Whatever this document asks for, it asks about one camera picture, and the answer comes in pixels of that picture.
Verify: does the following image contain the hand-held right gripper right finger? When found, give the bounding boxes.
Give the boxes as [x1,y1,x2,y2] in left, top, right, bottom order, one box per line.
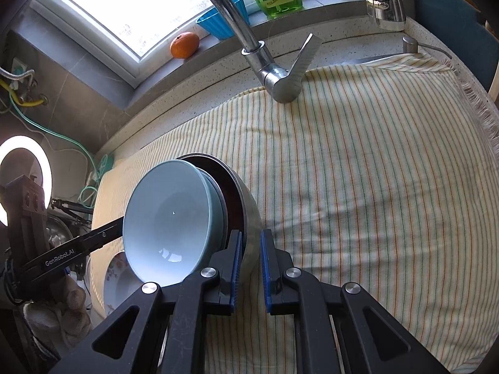
[260,228,453,374]

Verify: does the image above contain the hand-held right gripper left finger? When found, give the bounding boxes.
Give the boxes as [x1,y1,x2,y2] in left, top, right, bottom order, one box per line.
[47,229,243,374]

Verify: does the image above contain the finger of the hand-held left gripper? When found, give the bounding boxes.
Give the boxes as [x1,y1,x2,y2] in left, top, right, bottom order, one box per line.
[80,217,125,260]

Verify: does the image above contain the white branch-pattern plate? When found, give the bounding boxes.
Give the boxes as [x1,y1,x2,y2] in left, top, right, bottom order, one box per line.
[102,249,157,320]

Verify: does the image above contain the plain steel bowl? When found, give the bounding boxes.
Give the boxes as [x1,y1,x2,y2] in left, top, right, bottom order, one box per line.
[175,153,264,281]

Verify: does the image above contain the red steel bowl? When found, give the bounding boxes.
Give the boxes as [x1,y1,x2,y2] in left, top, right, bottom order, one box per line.
[177,156,247,258]

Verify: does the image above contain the white ceramic bowl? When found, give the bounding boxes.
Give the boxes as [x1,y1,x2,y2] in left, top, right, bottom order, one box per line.
[123,160,227,287]

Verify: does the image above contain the person's left hand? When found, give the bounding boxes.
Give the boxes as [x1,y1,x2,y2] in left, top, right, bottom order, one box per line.
[21,275,92,349]

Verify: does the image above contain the black tripod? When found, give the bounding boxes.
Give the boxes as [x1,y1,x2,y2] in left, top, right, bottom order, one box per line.
[51,199,94,227]

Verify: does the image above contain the teal round power strip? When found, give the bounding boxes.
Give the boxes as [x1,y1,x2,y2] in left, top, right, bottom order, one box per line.
[94,155,114,182]

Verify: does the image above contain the yellow striped cloth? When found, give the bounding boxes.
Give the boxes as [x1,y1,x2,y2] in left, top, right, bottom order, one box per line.
[91,52,499,374]

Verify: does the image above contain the chrome faucet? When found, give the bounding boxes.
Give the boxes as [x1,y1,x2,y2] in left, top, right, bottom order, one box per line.
[183,0,322,104]

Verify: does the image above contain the orange fruit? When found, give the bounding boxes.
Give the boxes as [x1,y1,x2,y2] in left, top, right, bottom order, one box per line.
[170,32,200,60]

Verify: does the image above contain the white framed window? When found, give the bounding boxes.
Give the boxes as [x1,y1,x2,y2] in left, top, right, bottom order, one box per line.
[29,0,375,88]

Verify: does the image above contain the blue ribbed cup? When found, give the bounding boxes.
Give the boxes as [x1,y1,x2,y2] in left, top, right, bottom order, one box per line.
[196,0,250,40]

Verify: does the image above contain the chrome pull-out sprayer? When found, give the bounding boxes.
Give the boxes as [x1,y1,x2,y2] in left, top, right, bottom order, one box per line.
[364,0,453,60]

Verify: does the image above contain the white ring light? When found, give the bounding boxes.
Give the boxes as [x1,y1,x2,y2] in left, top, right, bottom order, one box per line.
[0,136,52,227]

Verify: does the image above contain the teal cable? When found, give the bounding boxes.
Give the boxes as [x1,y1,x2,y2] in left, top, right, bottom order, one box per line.
[8,101,114,203]

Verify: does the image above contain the yellow hose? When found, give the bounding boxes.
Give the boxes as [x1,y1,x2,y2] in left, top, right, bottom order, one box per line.
[0,80,43,108]

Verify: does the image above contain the metal corrugated hose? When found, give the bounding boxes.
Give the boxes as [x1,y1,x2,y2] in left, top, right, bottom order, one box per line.
[0,66,36,79]

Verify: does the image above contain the white wall socket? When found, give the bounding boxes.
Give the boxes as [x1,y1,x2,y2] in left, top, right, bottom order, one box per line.
[12,58,30,82]

